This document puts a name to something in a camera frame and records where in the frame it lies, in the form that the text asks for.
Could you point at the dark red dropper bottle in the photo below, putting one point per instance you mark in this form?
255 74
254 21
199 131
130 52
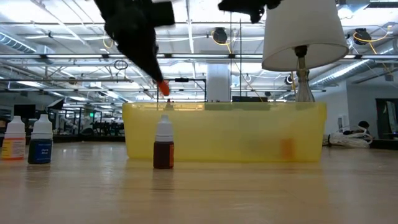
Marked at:
163 155

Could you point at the yellow dropper bottle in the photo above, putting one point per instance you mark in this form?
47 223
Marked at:
14 146

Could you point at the black wide monitor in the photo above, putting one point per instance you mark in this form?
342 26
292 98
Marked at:
248 99

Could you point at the white building pillar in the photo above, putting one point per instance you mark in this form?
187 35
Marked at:
218 82

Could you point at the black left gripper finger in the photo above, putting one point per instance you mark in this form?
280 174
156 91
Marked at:
143 56

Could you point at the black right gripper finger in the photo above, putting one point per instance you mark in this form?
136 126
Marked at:
236 5

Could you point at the person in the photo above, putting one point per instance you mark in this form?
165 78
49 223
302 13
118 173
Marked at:
363 125

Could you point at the silver air duct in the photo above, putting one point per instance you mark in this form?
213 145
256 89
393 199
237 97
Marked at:
342 73

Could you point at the tilted black panel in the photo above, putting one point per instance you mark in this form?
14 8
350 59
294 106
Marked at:
56 104

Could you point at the dark doorway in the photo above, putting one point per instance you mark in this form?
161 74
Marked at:
381 118

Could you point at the white shade table lamp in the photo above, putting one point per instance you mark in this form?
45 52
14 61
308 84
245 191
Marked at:
303 31

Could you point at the black metal stand frame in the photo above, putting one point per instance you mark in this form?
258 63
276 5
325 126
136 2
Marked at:
182 80

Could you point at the dark blue dropper bottle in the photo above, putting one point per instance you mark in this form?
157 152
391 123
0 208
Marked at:
40 149

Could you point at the yellow translucent plastic bin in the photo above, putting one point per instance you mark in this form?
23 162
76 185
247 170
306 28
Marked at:
224 133

